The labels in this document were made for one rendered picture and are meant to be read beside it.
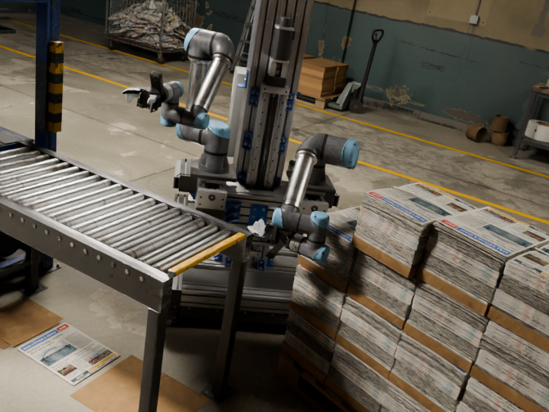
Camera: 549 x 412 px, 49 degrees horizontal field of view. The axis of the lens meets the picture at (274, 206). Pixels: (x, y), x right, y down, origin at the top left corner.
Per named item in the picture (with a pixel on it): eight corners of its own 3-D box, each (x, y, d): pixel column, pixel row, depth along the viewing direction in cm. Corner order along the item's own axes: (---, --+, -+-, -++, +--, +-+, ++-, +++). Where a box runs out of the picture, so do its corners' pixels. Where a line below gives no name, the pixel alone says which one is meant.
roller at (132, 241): (196, 222, 248) (194, 211, 247) (114, 260, 209) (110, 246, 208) (187, 224, 251) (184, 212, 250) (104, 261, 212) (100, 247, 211)
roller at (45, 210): (124, 195, 265) (125, 185, 263) (36, 225, 226) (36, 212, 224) (116, 191, 267) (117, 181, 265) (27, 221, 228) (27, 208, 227)
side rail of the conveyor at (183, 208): (250, 259, 244) (254, 232, 240) (243, 263, 240) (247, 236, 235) (27, 163, 300) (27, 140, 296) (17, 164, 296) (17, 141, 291)
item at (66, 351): (121, 356, 281) (121, 354, 281) (73, 386, 257) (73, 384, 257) (64, 324, 296) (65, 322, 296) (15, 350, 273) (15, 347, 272)
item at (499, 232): (488, 208, 235) (489, 205, 234) (558, 239, 216) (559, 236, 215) (434, 221, 211) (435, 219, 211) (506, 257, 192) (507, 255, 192)
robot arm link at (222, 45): (246, 47, 280) (206, 136, 264) (225, 43, 283) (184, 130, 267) (241, 32, 270) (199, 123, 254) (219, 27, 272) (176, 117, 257)
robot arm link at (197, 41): (199, 148, 289) (213, 33, 268) (171, 141, 292) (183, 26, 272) (210, 143, 299) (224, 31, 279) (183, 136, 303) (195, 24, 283)
